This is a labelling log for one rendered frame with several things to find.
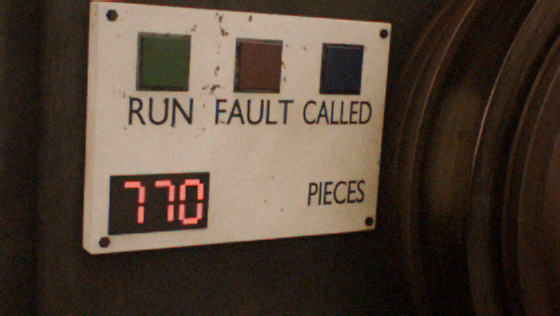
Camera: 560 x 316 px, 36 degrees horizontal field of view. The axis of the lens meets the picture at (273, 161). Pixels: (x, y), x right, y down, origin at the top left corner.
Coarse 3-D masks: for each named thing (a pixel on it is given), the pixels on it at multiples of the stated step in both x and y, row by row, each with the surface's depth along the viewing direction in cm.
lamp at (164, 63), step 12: (144, 36) 61; (144, 48) 61; (156, 48) 61; (168, 48) 62; (180, 48) 62; (144, 60) 61; (156, 60) 62; (168, 60) 62; (180, 60) 63; (144, 72) 61; (156, 72) 62; (168, 72) 62; (180, 72) 63; (144, 84) 61; (156, 84) 62; (168, 84) 62; (180, 84) 63
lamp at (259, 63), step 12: (240, 48) 65; (252, 48) 66; (264, 48) 66; (276, 48) 67; (240, 60) 65; (252, 60) 66; (264, 60) 66; (276, 60) 67; (240, 72) 65; (252, 72) 66; (264, 72) 66; (276, 72) 67; (240, 84) 66; (252, 84) 66; (264, 84) 67; (276, 84) 67
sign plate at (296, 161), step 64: (128, 64) 61; (192, 64) 64; (320, 64) 70; (384, 64) 73; (128, 128) 62; (192, 128) 64; (256, 128) 67; (320, 128) 71; (128, 192) 62; (192, 192) 65; (256, 192) 68; (320, 192) 72
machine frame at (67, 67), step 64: (0, 0) 66; (64, 0) 62; (128, 0) 62; (192, 0) 65; (256, 0) 68; (320, 0) 71; (384, 0) 75; (0, 64) 67; (64, 64) 63; (0, 128) 68; (64, 128) 63; (0, 192) 68; (64, 192) 63; (0, 256) 69; (64, 256) 64; (128, 256) 66; (192, 256) 69; (256, 256) 72; (320, 256) 75
